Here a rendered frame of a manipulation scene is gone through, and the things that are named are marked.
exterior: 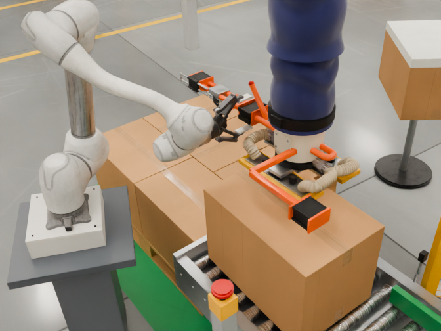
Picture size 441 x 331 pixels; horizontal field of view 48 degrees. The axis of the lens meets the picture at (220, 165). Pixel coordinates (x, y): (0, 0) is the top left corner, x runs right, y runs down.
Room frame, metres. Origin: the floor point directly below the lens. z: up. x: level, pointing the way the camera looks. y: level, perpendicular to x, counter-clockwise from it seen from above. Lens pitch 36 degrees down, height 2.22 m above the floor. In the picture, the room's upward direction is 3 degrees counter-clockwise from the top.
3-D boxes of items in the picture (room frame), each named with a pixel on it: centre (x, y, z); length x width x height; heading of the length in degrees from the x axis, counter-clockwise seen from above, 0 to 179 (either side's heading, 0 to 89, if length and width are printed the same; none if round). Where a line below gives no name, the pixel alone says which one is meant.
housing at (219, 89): (1.84, -0.01, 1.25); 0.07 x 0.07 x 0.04; 36
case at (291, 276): (1.47, -0.26, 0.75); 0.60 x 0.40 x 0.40; 34
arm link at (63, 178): (1.62, 0.65, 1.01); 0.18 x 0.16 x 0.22; 161
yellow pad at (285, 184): (1.41, -0.21, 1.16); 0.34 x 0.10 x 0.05; 36
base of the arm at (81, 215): (1.60, 0.65, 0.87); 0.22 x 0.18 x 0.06; 14
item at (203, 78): (1.96, 0.06, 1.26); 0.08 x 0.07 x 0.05; 36
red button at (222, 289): (1.01, 0.01, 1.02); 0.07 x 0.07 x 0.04
